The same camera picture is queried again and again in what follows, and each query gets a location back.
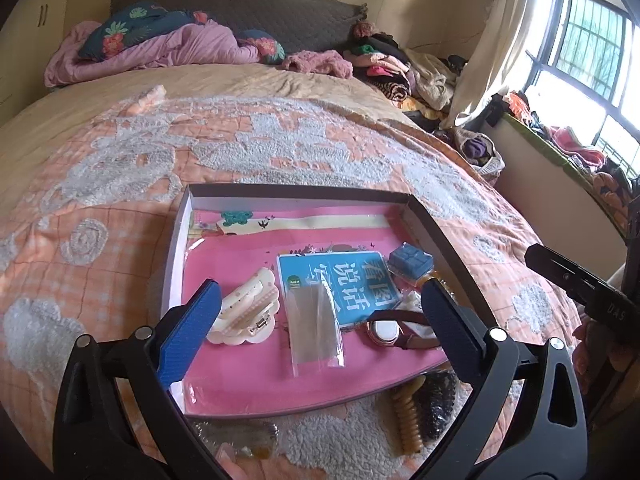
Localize pink fuzzy garment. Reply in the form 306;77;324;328
281;50;355;80

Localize small blue plastic case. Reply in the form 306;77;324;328
389;245;433;281

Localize grey padded headboard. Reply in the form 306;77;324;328
110;0;370;53

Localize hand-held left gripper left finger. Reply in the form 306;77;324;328
52;277;236;480

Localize barred window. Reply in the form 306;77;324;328
525;0;640;176

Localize pink book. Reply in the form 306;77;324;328
182;210;451;413

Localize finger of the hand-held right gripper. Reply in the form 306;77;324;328
525;244;632;321

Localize small bag of gold trinkets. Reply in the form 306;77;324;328
192;420;280;461

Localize pile of clothes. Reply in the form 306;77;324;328
345;22;468;121

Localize brown strap wristwatch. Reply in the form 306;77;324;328
365;309;441;351

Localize beige bed sheet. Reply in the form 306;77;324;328
0;60;431;171

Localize large dark floral pillow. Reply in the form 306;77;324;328
77;2;201;61

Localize bag of yellow hair ties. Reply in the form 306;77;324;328
390;370;461;457

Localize mesh bag of clothes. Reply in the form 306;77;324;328
452;127;506;176

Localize pink duvet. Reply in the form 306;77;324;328
44;20;261;88

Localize cream wardrobe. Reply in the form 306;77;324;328
0;0;76;126

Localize shallow grey cardboard box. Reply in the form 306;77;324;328
159;183;501;418

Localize clothes on windowsill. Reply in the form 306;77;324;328
502;90;636;231

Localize white hair claw clip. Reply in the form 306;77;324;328
207;267;282;346

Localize cream curtain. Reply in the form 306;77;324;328
445;0;556;128

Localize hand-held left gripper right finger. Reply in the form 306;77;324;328
421;277;588;480

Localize orange plaid quilt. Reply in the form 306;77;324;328
0;95;596;480

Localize small dark floral pillow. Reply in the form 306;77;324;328
237;30;287;65

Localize clear bag with silver card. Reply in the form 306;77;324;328
285;280;347;378

